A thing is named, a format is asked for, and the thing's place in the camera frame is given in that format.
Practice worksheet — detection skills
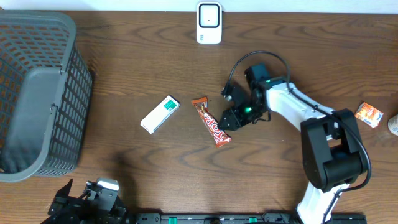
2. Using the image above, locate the black camera cable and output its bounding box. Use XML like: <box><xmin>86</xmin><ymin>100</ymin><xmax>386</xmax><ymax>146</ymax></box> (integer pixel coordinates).
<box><xmin>221</xmin><ymin>50</ymin><xmax>373</xmax><ymax>224</ymax></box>

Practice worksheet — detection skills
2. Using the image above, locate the grey plastic basket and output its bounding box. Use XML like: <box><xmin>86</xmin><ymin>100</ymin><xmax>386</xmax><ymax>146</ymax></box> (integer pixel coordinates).
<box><xmin>1</xmin><ymin>11</ymin><xmax>93</xmax><ymax>182</ymax></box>

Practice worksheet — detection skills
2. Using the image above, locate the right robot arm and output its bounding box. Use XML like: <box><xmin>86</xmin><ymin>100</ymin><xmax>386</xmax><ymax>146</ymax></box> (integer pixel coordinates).
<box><xmin>218</xmin><ymin>64</ymin><xmax>371</xmax><ymax>223</ymax></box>

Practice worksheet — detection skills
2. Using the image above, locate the orange small snack packet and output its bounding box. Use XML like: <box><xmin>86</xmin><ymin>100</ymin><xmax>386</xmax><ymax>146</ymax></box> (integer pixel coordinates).
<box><xmin>355</xmin><ymin>102</ymin><xmax>384</xmax><ymax>128</ymax></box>

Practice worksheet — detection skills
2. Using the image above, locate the red Top chocolate bar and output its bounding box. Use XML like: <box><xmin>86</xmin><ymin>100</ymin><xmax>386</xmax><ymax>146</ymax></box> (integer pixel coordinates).
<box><xmin>191</xmin><ymin>96</ymin><xmax>232</xmax><ymax>147</ymax></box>

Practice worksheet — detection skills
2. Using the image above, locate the white barcode scanner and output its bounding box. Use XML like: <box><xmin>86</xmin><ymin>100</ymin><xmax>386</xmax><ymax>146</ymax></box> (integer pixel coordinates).
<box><xmin>196</xmin><ymin>1</ymin><xmax>222</xmax><ymax>44</ymax></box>

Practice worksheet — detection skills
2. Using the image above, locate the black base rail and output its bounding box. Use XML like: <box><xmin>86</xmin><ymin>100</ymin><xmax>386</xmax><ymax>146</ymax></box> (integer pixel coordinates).
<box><xmin>127</xmin><ymin>212</ymin><xmax>368</xmax><ymax>224</ymax></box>

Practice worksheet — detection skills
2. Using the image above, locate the white green box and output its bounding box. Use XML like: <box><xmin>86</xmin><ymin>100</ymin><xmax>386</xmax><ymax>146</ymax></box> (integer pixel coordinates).
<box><xmin>141</xmin><ymin>95</ymin><xmax>180</xmax><ymax>134</ymax></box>

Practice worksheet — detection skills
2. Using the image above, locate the green lid jar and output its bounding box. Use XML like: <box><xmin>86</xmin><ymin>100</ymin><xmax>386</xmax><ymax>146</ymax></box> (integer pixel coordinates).
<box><xmin>387</xmin><ymin>114</ymin><xmax>398</xmax><ymax>136</ymax></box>

